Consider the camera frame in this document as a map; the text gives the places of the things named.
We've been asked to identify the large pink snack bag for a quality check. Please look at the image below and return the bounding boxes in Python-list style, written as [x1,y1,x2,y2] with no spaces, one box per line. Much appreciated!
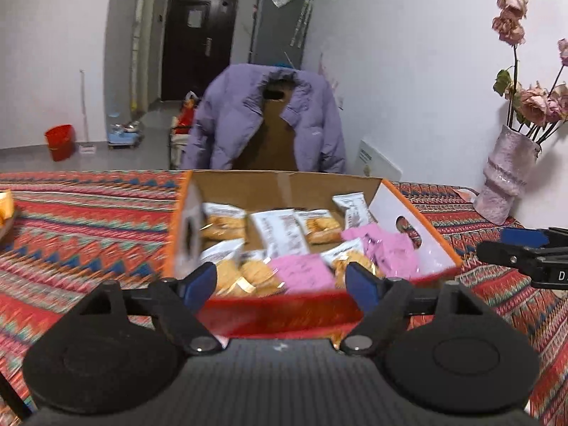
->
[268,254,335,294]

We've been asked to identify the small grey white packet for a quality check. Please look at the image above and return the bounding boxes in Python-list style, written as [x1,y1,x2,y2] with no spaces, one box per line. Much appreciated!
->
[332,192,376,229]

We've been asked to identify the white packet box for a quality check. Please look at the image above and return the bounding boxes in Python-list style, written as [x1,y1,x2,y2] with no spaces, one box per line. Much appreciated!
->
[250,209,310,259]

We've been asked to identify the small pink packet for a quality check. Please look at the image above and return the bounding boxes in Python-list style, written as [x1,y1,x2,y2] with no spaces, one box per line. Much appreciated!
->
[342,223,420,280]

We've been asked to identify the white cookie snack bag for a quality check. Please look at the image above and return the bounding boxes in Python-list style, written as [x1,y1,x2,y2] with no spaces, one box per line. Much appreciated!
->
[321,239,385,289]

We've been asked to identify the pink textured vase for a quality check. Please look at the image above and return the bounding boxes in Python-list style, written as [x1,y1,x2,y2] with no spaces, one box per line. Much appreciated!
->
[474,125,541,225]

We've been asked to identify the red cardboard fruit box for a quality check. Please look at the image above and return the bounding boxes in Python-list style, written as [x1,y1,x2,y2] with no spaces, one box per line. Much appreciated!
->
[163,170,461,339]

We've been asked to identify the dried pink roses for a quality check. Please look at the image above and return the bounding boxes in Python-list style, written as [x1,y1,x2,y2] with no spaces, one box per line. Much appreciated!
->
[491,0,567,145]

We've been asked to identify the colourful patterned tablecloth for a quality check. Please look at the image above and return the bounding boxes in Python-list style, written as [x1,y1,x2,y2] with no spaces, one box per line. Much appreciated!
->
[1,170,567,425]

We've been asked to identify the white leaning board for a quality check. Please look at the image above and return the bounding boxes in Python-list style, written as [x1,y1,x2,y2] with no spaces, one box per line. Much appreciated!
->
[354,138,403,181]

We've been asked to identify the blue pet feeder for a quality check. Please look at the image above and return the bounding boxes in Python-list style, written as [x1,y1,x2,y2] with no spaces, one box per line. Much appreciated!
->
[107,114,143,148]

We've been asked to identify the white mop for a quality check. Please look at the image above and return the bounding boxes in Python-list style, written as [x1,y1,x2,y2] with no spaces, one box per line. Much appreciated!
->
[79,69,96,156]

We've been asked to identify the brown wooden chair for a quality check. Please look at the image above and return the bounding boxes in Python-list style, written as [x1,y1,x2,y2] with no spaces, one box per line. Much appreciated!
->
[232,80,297,171]

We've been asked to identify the plate of orange peels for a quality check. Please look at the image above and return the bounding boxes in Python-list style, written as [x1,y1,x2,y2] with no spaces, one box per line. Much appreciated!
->
[0,190,17,241]

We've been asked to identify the red plastic bucket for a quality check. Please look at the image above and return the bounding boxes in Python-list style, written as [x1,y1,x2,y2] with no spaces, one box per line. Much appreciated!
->
[44,124,75,162]

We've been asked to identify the purple puffer jacket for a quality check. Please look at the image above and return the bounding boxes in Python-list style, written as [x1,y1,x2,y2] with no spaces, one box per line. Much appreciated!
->
[180,64,346,174]

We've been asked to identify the dark entrance door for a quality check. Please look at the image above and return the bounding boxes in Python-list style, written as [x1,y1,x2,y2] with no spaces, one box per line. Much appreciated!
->
[161,0,238,101]

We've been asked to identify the grey refrigerator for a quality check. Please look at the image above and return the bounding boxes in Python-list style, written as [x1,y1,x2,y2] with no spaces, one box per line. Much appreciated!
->
[247,0,313,69]

